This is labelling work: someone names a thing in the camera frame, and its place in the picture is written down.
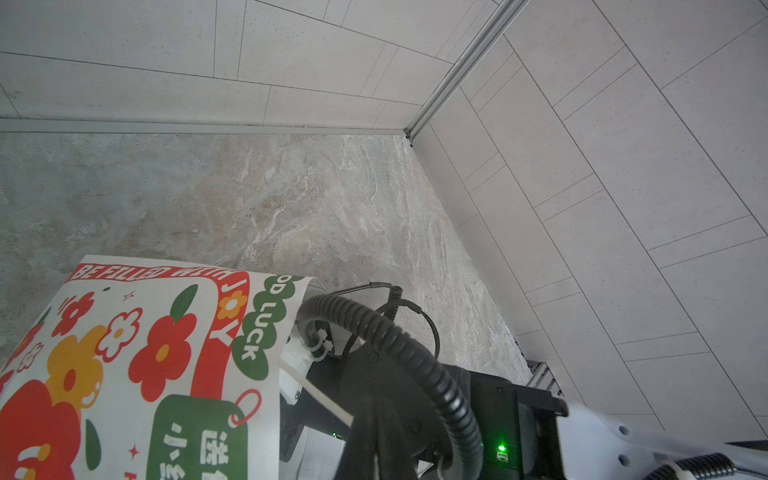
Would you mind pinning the white floral paper bag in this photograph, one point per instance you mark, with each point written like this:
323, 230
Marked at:
155, 369

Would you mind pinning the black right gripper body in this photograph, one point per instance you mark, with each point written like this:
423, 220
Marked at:
518, 423

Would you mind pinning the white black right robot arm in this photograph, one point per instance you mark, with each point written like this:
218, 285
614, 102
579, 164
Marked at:
361, 417

